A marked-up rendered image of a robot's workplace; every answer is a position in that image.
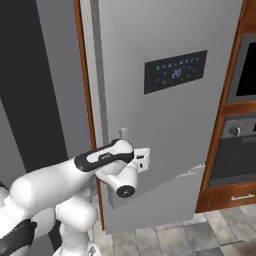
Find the grey fridge freezer drawer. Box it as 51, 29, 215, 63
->
101, 163, 206, 235

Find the brown wooden drawer front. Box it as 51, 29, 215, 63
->
205, 185, 256, 212

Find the built-in grey microwave oven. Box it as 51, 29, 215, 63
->
226, 33, 256, 104

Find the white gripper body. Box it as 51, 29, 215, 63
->
142, 147, 152, 172

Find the brown wooden fridge surround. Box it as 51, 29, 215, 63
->
73, 0, 106, 232

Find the grey fridge door handle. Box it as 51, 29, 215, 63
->
119, 126, 130, 142

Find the grey freezer drawer handle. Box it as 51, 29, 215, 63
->
175, 162, 206, 179

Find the silver drawer handle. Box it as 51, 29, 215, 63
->
230, 192, 256, 202

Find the grey fridge door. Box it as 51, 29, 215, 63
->
90, 0, 244, 210

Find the grey oven knob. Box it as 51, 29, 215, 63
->
229, 125, 242, 137

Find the brown wooden oven cabinet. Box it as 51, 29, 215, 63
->
195, 0, 256, 214

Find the grey fridge body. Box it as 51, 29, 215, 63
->
79, 0, 110, 231

